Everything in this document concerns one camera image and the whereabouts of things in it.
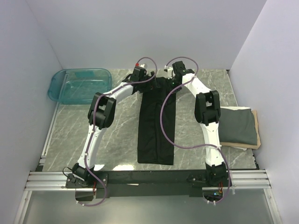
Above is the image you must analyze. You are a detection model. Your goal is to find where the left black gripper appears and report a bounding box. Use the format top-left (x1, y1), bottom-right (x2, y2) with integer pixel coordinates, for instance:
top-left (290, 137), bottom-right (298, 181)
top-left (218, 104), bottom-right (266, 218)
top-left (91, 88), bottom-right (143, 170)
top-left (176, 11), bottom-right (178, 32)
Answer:
top-left (139, 72), bottom-right (160, 94)

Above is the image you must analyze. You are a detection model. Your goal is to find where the black base crossbar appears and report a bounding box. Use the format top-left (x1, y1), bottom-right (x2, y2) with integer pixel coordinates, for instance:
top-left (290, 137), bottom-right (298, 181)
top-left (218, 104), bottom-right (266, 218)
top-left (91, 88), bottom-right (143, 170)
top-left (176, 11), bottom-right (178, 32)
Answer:
top-left (65, 169), bottom-right (232, 199)

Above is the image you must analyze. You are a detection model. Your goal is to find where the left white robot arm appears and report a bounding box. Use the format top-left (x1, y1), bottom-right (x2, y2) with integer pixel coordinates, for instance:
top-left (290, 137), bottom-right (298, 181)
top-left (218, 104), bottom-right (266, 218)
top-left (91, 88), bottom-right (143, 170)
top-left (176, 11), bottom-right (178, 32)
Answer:
top-left (72, 63), bottom-right (158, 188)

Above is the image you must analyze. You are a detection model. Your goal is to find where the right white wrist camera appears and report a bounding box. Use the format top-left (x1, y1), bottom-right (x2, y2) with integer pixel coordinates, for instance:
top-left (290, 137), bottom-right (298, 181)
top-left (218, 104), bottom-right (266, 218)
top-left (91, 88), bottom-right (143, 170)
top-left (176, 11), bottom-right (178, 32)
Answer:
top-left (164, 66), bottom-right (173, 79)

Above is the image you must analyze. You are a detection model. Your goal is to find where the teal plastic bin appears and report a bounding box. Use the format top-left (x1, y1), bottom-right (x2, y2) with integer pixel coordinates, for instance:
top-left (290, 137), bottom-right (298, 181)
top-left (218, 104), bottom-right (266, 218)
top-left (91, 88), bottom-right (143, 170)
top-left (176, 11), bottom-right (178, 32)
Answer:
top-left (48, 68), bottom-right (112, 105)

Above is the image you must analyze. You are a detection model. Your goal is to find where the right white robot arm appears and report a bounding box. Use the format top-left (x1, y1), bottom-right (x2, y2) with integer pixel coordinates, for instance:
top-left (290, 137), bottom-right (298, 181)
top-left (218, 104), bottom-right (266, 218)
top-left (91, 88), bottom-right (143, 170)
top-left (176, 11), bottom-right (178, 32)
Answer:
top-left (164, 61), bottom-right (228, 186)

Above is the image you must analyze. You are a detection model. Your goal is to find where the black t shirt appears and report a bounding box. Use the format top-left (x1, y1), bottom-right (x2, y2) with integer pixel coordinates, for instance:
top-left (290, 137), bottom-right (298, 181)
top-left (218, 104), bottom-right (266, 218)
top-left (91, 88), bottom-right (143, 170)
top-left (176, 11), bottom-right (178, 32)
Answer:
top-left (137, 77), bottom-right (174, 165)

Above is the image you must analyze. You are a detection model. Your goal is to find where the brown cardboard board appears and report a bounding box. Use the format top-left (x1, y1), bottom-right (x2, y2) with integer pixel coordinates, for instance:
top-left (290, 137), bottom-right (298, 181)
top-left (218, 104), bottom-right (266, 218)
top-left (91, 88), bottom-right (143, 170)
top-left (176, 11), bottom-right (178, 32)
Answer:
top-left (221, 110), bottom-right (261, 151)

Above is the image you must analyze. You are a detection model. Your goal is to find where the aluminium frame rail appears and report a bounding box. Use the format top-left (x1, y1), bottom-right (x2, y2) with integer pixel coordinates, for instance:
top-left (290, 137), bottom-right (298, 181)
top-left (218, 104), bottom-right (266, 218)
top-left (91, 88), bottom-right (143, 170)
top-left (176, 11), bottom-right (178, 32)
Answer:
top-left (25, 170), bottom-right (271, 191)

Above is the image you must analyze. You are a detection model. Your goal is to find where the folded dark grey shirt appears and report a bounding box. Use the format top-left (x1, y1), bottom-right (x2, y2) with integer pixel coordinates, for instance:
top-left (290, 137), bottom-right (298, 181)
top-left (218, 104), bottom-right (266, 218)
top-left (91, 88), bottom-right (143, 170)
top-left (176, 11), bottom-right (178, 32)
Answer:
top-left (218, 108), bottom-right (257, 145)

